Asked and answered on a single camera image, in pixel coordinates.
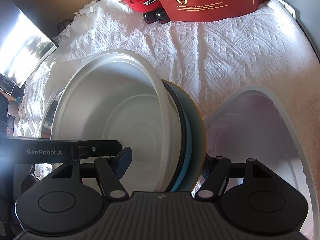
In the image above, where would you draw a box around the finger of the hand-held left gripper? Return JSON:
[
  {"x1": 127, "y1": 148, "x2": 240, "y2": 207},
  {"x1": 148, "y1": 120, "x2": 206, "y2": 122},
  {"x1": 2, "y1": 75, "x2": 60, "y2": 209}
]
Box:
[{"x1": 77, "y1": 139, "x2": 123, "y2": 160}]

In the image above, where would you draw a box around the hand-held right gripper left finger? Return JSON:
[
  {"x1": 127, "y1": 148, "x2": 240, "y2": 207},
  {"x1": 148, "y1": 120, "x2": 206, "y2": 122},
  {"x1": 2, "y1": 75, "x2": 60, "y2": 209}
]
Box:
[{"x1": 51, "y1": 147, "x2": 132, "y2": 201}]

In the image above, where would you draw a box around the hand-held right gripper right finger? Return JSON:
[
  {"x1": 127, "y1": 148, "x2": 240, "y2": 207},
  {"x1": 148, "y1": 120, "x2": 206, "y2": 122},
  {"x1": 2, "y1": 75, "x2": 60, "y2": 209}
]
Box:
[{"x1": 194, "y1": 156, "x2": 274, "y2": 201}]

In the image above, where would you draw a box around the blue bowl with white inside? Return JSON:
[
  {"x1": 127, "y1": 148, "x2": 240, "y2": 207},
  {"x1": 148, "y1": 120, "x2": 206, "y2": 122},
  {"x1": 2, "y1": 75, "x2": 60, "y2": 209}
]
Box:
[{"x1": 171, "y1": 90, "x2": 195, "y2": 193}]

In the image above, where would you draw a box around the stainless steel bowl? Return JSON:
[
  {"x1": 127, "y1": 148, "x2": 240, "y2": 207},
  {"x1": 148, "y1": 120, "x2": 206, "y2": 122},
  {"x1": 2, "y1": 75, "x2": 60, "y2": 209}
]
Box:
[{"x1": 43, "y1": 79, "x2": 192, "y2": 193}]

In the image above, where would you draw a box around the white bowl with orange logo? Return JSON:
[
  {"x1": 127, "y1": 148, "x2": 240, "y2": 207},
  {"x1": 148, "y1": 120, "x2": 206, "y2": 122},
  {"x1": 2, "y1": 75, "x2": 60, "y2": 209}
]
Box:
[{"x1": 49, "y1": 49, "x2": 181, "y2": 193}]

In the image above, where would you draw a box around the clear plastic storage container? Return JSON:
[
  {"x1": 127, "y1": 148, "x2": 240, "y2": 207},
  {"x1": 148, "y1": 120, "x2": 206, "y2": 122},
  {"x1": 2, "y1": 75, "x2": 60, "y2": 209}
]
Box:
[{"x1": 204, "y1": 85, "x2": 320, "y2": 240}]

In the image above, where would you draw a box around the black glossy monitor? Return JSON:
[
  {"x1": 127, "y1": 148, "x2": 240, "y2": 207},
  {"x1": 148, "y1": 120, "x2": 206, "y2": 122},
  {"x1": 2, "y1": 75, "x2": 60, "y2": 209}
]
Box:
[{"x1": 0, "y1": 0, "x2": 59, "y2": 88}]

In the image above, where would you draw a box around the white woven tablecloth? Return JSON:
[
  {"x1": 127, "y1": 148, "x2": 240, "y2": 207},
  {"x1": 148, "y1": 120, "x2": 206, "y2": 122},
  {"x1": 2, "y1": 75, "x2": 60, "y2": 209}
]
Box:
[{"x1": 11, "y1": 0, "x2": 320, "y2": 180}]

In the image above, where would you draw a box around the red cardboard box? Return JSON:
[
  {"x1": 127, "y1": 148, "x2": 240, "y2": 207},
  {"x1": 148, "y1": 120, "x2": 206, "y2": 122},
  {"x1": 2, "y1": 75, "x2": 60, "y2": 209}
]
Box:
[{"x1": 151, "y1": 0, "x2": 276, "y2": 23}]

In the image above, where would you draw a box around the black cable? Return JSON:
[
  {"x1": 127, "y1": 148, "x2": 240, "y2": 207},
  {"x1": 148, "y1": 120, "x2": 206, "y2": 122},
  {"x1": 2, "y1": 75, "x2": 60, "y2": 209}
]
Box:
[{"x1": 56, "y1": 19, "x2": 74, "y2": 34}]

